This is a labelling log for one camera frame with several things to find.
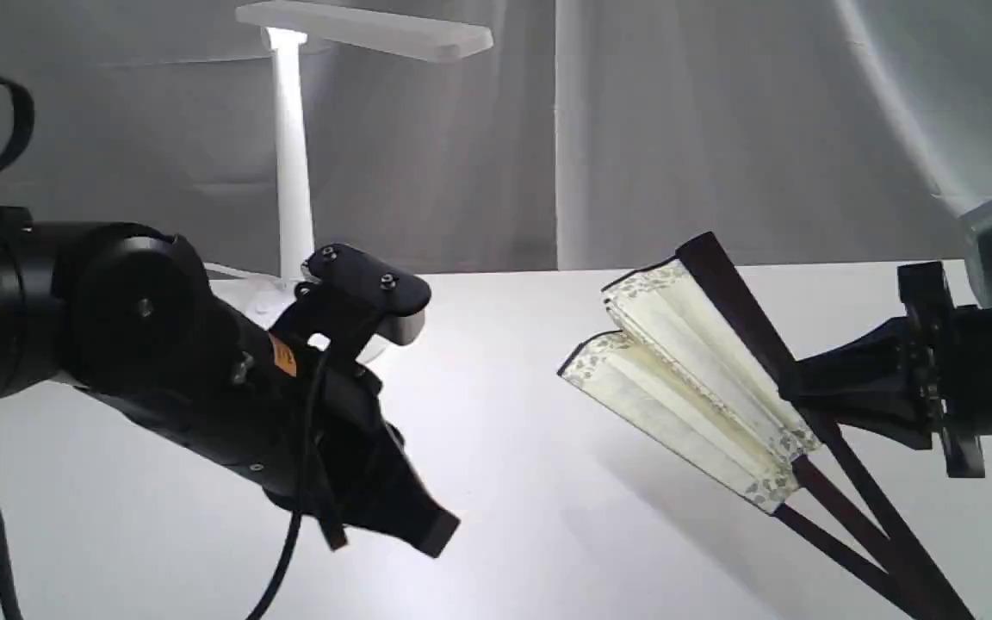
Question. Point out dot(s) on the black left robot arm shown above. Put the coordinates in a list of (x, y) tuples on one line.
[(126, 315)]

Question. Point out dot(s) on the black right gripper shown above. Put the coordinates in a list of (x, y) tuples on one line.
[(864, 383)]

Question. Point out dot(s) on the cream paper folding fan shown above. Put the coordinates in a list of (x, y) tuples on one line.
[(694, 363)]

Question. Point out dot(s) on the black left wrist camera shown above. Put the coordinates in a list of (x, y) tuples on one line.
[(349, 296)]

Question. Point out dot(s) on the white backdrop curtain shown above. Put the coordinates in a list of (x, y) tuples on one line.
[(595, 135)]

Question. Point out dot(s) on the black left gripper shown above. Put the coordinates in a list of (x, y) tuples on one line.
[(308, 429)]

